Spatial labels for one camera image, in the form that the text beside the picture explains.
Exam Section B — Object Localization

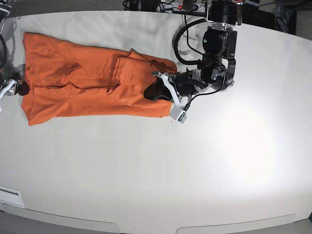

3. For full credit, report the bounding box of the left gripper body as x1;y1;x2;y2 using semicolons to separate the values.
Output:
152;71;187;107

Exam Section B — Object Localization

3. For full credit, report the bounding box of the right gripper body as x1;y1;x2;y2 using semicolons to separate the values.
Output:
0;79;22;99

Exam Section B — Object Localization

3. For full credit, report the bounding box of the orange T-shirt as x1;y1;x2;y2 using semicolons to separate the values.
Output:
21;32;177;126

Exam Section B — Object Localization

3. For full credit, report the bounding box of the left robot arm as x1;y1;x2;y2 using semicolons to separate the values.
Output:
144;0;242;111

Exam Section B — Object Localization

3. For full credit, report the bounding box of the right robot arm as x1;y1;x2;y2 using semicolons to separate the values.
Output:
0;0;30;99

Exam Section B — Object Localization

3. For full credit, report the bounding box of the white power strip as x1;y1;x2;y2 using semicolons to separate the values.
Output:
156;0;207;13

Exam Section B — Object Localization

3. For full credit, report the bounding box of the white label on table edge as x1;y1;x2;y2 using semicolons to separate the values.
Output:
0;186;25;209

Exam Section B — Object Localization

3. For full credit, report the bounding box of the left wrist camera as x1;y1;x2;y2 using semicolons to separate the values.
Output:
169;106;187;123

